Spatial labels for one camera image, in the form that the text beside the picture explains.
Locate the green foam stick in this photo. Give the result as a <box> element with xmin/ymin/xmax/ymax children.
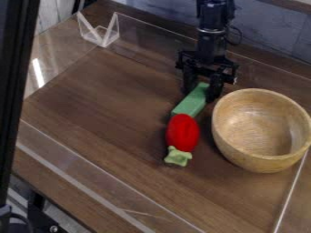
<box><xmin>170</xmin><ymin>82</ymin><xmax>210</xmax><ymax>117</ymax></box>

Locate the black vertical pole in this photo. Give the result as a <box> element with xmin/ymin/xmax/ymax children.
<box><xmin>0</xmin><ymin>0</ymin><xmax>40</xmax><ymax>233</ymax></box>

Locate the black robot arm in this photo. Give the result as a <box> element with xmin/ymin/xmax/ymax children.
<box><xmin>175</xmin><ymin>0</ymin><xmax>239</xmax><ymax>103</ymax></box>

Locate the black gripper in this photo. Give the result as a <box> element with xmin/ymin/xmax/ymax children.
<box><xmin>175</xmin><ymin>50</ymin><xmax>239</xmax><ymax>103</ymax></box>

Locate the red plush strawberry toy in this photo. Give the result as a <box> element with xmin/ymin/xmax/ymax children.
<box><xmin>165</xmin><ymin>114</ymin><xmax>201</xmax><ymax>167</ymax></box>

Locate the clear acrylic tray wall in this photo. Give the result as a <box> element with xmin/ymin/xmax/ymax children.
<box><xmin>14</xmin><ymin>12</ymin><xmax>311</xmax><ymax>233</ymax></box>

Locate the black metal stand bracket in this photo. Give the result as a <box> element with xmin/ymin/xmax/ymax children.
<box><xmin>8</xmin><ymin>193</ymin><xmax>70</xmax><ymax>233</ymax></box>

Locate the brown wooden bowl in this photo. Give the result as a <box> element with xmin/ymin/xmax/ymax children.
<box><xmin>211</xmin><ymin>88</ymin><xmax>311</xmax><ymax>173</ymax></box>

